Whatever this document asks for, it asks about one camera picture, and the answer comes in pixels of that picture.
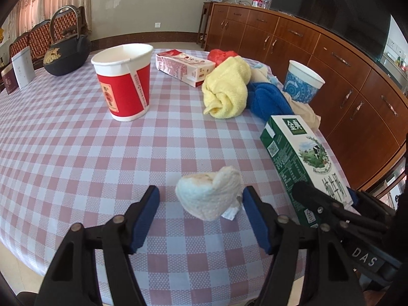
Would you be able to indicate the white tissue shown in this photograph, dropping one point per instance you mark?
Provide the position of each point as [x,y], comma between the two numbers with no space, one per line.
[208,194]

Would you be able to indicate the red and white paper cup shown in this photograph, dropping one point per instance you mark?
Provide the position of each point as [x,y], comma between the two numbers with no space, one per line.
[124,86]

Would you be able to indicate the red and white milk carton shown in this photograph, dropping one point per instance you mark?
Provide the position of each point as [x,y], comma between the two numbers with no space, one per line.
[181,67]

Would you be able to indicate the red plastic bag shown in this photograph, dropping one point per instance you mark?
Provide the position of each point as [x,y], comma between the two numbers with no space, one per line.
[220,55]

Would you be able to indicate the blue towel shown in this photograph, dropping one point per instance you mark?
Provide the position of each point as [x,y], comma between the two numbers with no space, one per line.
[267,98]

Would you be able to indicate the pink checkered tablecloth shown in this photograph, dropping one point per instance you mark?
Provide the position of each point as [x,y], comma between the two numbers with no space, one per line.
[79,153]

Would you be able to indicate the blue patterned paper cup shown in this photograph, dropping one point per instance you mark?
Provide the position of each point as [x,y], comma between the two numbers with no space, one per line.
[299,84]

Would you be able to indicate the black iron teapot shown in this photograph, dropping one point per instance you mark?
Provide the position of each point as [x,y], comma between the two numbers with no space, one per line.
[65,52]

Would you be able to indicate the dark red box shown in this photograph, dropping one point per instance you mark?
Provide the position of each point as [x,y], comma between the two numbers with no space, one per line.
[9,81]

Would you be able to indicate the long wooden sideboard cabinet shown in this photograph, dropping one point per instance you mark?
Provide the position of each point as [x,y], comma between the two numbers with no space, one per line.
[318,47]

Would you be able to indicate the green milk carton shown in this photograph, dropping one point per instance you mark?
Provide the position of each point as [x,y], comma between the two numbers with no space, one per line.
[296,156]

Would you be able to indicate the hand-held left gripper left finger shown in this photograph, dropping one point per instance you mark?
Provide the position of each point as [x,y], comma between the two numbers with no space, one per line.
[145,216]

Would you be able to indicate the clear glass bottle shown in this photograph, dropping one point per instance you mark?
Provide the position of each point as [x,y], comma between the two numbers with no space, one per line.
[267,0]

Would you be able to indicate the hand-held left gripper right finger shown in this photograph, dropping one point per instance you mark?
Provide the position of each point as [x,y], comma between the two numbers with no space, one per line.
[255,216]

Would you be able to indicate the black television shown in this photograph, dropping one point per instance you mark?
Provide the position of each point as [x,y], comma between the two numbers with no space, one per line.
[331,9]

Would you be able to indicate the wooden chair with lattice back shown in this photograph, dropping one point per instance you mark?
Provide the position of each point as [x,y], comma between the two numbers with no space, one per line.
[63,25]
[40,38]
[19,44]

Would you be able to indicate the beige cloth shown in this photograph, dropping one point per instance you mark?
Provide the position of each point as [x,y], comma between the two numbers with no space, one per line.
[306,113]

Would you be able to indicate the white box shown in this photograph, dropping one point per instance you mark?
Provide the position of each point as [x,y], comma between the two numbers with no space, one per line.
[24,67]

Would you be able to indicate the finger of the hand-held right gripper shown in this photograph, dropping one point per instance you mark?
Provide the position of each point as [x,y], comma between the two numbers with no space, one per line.
[353,195]
[310,197]

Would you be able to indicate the yellow towel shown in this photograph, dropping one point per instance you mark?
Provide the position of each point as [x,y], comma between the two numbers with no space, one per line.
[226,86]

